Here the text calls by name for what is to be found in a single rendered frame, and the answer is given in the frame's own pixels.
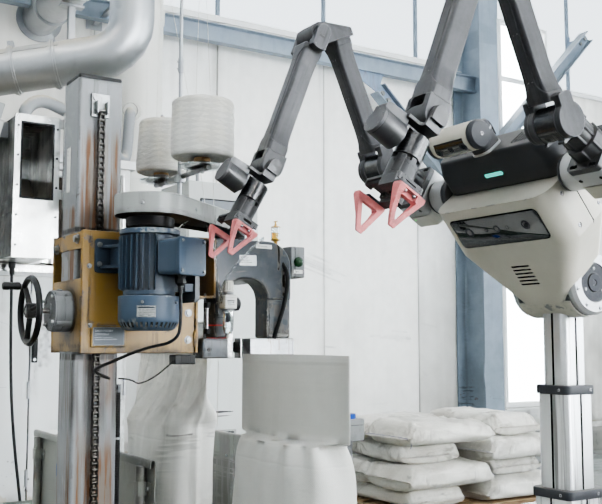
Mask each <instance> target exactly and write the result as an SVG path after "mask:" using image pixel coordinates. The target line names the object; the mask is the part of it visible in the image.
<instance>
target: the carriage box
mask: <svg viewBox="0 0 602 504"><path fill-rule="evenodd" d="M119 237H120V232H112V231H98V230H84V229H83V230H81V232H77V233H74V234H71V235H67V236H64V237H61V238H54V245H53V283H52V290H57V289H62V290H63V291H70V292H71V293H72V295H73V298H74V305H75V314H74V321H73V325H72V327H71V329H70V330H69V331H67V332H51V353H59V352H79V354H115V353H130V352H132V351H135V350H138V349H141V348H144V347H147V346H151V345H155V344H160V343H164V342H167V341H169V340H171V339H173V338H174V337H175V336H176V334H177V332H178V326H179V323H178V325H177V326H176V328H175V329H173V330H171V331H127V330H124V345H98V346H93V327H121V326H120V325H119V323H118V296H122V295H123V291H122V290H119V289H118V273H97V272H95V271H94V256H95V240H96V239H98V238H99V239H115V240H119ZM74 249H81V269H80V278H79V279H73V280H67V281H61V273H62V253H63V252H67V251H71V250H74ZM139 353H198V302H193V303H183V312H182V328H181V333H180V335H179V337H178V338H177V340H175V341H174V342H173V343H171V344H168V345H165V346H161V347H156V348H152V349H148V350H145V351H142V352H139Z"/></svg>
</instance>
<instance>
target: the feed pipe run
mask: <svg viewBox="0 0 602 504"><path fill-rule="evenodd" d="M86 1H89V0H32V2H31V4H32V5H31V6H30V7H29V8H24V7H19V6H18V8H17V11H16V21H17V24H18V27H19V28H20V30H21V31H22V33H23V34H24V35H25V36H27V37H28V38H29V39H31V40H34V41H37V42H47V41H48V36H47V35H54V37H57V35H58V34H59V33H60V31H61V28H62V25H63V24H65V23H66V22H67V40H60V41H57V42H58V43H59V44H58V45H56V46H59V47H55V49H57V48H59V50H55V52H59V53H58V54H56V56H57V55H60V57H57V58H56V59H61V61H57V64H58V63H61V65H58V68H59V67H62V69H59V71H63V73H60V75H64V76H62V77H61V78H65V79H64V80H62V81H66V82H62V83H67V82H68V81H70V80H71V79H73V78H74V77H75V76H77V75H78V74H79V73H84V74H90V75H97V76H103V77H109V78H113V77H116V76H119V75H120V74H122V73H123V72H125V71H127V70H128V69H130V68H131V67H133V66H134V65H135V64H136V62H137V61H138V60H139V59H140V58H141V57H142V56H143V55H144V53H145V51H146V49H147V47H148V45H149V43H150V41H151V39H152V34H153V28H154V19H155V0H110V17H109V23H108V25H107V27H106V28H105V29H104V30H103V31H102V32H101V33H99V34H97V35H93V36H88V37H81V38H75V13H76V10H79V11H82V10H83V9H84V8H85V6H83V4H84V3H85V2H86Z"/></svg>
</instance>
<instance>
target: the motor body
mask: <svg viewBox="0 0 602 504"><path fill-rule="evenodd" d="M178 236H180V231H179V230H177V229H173V228H164V227H128V228H123V229H120V237H119V259H118V289H119V290H122V291H123V295H122V296H118V323H119V325H120V326H121V328H122V329H124V330H127V331H171V330H173V329H175V328H176V326H177V325H178V323H179V296H175V284H176V283H175V279H176V277H175V275H165V274H159V272H158V241H159V240H160V239H166V238H175V237H178Z"/></svg>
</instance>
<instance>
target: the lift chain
mask: <svg viewBox="0 0 602 504"><path fill-rule="evenodd" d="M105 115H106V114H105V112H100V111H99V113H98V121H97V128H98V130H97V140H98V142H97V152H98V153H97V168H96V175H97V178H96V188H97V189H96V215H95V224H96V226H95V230H101V231H104V227H103V223H104V214H103V212H104V201H103V200H104V183H105V179H104V175H105V166H104V164H105V154H104V153H105V135H106V131H105V128H106V118H105ZM101 116H103V118H101ZM100 122H103V124H100ZM101 128H102V130H101ZM100 134H102V135H103V136H100ZM100 140H102V142H100ZM100 146H102V147H103V148H100ZM100 152H102V154H100ZM99 158H102V160H100V159H99ZM100 164H102V166H100ZM99 170H102V172H99ZM100 176H101V178H100ZM99 182H102V184H99ZM99 188H101V190H99ZM99 194H101V195H102V196H99ZM99 200H101V202H99ZM98 206H101V208H99V207H98ZM99 212H101V213H100V214H99ZM98 218H101V220H98ZM99 224H100V226H99ZM92 358H93V361H92V371H93V373H92V384H93V385H92V399H91V409H92V411H91V422H92V423H91V442H90V446H91V449H90V459H91V461H90V473H91V474H90V489H89V497H90V500H89V504H98V499H97V498H98V486H97V485H98V470H99V462H98V459H99V448H98V447H99V435H98V434H99V420H100V411H99V409H100V398H99V396H100V375H97V374H96V373H95V372H94V368H95V365H98V366H99V365H101V361H100V359H101V354H98V355H95V354H92ZM96 359H97V361H96ZM95 377H97V378H98V379H96V380H95ZM95 384H97V386H95ZM94 390H97V392H94ZM95 396H97V398H95ZM94 402H97V404H96V405H94ZM95 409H96V411H95ZM94 415H97V417H94ZM94 421H96V423H94ZM93 428H97V429H96V430H94V429H93ZM94 434H96V436H94ZM94 440H96V442H93V441H94ZM94 447H96V448H95V449H94ZM93 453H96V455H93ZM94 459H95V461H94ZM93 466H96V467H95V468H93ZM93 472H95V474H93ZM93 478H95V479H96V480H92V479H93ZM93 485H95V487H93ZM93 491H95V493H92V492H93ZM93 498H94V500H93Z"/></svg>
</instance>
